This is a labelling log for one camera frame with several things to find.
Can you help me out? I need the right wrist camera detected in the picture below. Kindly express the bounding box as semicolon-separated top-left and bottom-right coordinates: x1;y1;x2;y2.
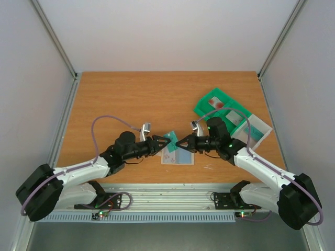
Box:
190;121;205;136

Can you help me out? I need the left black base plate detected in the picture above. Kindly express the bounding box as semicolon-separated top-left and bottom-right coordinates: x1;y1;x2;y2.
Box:
74;193;122;210

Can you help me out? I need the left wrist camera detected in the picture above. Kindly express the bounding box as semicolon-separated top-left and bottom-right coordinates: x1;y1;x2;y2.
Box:
139;122;151;142

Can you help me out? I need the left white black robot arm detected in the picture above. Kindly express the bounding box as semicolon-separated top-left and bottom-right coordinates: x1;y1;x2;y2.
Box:
15;131;171;222

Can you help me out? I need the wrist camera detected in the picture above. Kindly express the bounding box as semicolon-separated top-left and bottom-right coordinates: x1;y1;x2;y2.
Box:
139;122;151;142
190;121;205;136

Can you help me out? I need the aluminium frame post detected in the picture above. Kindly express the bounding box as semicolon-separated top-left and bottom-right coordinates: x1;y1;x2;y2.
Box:
29;0;77;79
257;0;307;81

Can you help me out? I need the teal card with stripe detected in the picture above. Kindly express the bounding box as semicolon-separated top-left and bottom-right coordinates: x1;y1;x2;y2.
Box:
164;131;178;153

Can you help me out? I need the beige card holder wallet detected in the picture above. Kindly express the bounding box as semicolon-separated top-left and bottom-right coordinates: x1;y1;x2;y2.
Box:
173;148;194;165

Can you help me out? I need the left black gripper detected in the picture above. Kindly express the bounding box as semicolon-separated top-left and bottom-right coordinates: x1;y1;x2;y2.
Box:
124;135;171;161

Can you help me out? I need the teal card in tray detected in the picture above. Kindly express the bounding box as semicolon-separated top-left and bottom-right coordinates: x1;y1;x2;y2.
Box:
250;125;264;141

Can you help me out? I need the small circuit board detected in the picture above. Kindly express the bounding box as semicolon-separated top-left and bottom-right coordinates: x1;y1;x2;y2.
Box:
235;211;256;218
91;211;109;220

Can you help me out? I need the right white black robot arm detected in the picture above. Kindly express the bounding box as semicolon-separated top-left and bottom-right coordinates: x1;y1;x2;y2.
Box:
176;117;324;230

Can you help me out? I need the grey card in tray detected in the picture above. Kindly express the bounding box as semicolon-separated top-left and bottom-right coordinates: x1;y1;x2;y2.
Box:
226;110;244;126

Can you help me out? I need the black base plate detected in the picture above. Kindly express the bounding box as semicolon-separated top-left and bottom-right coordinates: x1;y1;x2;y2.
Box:
74;193;122;210
210;192;261;210

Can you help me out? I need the grey slotted cable duct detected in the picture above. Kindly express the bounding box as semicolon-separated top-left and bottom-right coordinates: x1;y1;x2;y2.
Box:
41;212;236;223

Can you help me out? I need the red white card in tray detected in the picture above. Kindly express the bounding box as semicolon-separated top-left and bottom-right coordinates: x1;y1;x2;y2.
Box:
208;96;224;109

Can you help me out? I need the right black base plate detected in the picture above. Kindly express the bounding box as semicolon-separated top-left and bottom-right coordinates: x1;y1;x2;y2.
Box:
210;192;261;210

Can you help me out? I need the green plastic sorting tray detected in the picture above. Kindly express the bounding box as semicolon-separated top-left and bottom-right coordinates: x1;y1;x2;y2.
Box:
193;88;252;135

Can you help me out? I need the right aluminium frame post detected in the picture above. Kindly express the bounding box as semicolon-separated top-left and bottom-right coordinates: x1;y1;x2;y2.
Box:
257;0;307;81

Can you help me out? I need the aluminium rail frame front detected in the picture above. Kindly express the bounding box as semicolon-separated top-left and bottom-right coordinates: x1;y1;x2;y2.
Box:
24;182;288;213

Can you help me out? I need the left aluminium frame post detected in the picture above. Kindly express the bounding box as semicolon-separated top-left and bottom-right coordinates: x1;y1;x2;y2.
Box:
29;0;77;79

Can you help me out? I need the right small circuit board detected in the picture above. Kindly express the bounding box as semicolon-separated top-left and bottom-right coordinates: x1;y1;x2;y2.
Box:
235;211;256;218

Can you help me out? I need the left small circuit board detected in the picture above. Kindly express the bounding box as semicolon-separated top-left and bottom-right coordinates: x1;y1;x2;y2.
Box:
91;211;109;220

